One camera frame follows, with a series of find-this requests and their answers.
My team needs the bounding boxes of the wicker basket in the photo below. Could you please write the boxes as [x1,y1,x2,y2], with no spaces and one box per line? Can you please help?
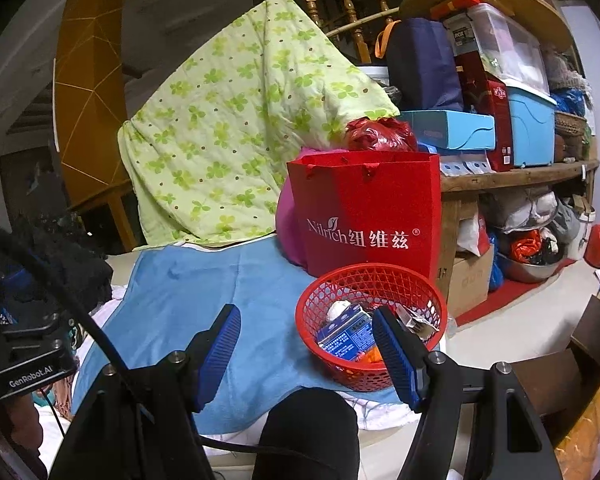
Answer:
[555,110,588,136]

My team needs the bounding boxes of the white plastic bag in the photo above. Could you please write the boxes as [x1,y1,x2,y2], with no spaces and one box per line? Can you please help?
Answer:
[480,190,558,233]

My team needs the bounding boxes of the navy bag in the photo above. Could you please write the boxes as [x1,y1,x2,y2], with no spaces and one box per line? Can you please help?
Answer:
[375,17,463,111]

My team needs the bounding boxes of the blue plastic bag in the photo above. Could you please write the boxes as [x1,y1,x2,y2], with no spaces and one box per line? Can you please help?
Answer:
[487,232,505,293]

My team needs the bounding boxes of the metal basin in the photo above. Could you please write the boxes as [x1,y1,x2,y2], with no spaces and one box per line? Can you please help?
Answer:
[495,250,566,283]

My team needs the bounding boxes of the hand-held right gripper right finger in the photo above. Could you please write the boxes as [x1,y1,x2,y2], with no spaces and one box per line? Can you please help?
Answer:
[371,306,561,480]

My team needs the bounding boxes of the cardboard box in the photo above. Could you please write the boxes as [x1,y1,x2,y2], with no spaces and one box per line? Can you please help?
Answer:
[447,245,496,318]

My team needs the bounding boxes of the blue carton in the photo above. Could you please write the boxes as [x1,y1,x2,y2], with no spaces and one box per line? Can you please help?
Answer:
[316,308,381,362]

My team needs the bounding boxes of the white bucket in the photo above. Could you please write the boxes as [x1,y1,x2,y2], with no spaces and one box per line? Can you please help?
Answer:
[565,210,596,261]

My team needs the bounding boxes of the red mesh basket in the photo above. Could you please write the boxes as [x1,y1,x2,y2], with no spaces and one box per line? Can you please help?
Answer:
[295,263,449,393]

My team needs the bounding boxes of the orange-brown wooden cabinet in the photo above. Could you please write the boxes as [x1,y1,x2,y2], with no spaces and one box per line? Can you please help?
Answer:
[52,0,146,253]

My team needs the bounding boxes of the blue blanket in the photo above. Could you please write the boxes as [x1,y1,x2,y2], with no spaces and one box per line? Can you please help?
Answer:
[70,242,406,436]

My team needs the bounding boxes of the light blue box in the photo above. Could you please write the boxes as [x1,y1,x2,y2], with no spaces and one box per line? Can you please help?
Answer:
[397,109,497,152]

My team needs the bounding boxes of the green floral quilt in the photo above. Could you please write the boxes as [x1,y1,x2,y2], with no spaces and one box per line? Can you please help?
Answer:
[117,0,401,251]

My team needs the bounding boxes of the white wad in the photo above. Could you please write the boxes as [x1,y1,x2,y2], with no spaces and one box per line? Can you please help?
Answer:
[326,300,353,322]

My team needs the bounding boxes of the round wooden shelf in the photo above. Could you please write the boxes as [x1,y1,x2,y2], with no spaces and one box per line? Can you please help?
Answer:
[400,0,600,281]

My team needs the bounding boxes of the red paper bag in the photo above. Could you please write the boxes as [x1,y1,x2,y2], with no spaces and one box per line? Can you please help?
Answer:
[286,152,443,286]

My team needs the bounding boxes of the red floor mat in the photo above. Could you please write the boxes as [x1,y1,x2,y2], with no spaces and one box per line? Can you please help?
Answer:
[455,257,576,326]

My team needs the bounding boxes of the orange plastic bag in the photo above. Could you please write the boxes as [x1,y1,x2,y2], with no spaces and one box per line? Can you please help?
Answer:
[510,230,543,261]

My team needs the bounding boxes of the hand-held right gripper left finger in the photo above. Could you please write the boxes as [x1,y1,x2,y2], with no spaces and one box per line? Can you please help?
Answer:
[47,304,242,480]

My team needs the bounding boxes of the black cloth pile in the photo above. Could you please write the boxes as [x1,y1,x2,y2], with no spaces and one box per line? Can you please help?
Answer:
[0,215,113,321]

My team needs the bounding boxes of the white packets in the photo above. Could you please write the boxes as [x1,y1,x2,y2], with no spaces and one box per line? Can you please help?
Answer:
[420,142,491,176]

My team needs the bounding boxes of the black cable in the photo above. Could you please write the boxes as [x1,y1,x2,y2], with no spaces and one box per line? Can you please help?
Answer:
[0,217,151,421]

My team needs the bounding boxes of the yellow patterned cloth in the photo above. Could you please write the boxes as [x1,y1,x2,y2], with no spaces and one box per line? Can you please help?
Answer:
[555,375,600,480]

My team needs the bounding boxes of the person's leg in black pants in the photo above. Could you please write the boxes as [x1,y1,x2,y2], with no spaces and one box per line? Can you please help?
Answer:
[252,387,361,480]

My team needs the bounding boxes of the clear storage box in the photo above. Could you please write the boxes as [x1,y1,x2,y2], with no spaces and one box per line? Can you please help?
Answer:
[442,2,551,96]

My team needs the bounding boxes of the dark brown box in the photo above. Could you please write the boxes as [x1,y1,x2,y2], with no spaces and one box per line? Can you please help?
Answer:
[510,295,600,416]

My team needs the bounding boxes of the magenta pillow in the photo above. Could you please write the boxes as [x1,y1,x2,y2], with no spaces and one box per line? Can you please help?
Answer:
[275,147,311,268]

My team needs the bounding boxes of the dark red box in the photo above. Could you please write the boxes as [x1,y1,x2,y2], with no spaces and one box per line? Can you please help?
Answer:
[455,55,513,173]

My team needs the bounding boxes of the blue storage bin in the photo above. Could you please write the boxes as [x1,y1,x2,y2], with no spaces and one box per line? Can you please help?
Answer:
[505,85,558,168]

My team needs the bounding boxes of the white sheet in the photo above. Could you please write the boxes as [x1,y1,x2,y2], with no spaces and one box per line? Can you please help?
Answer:
[35,285,448,480]

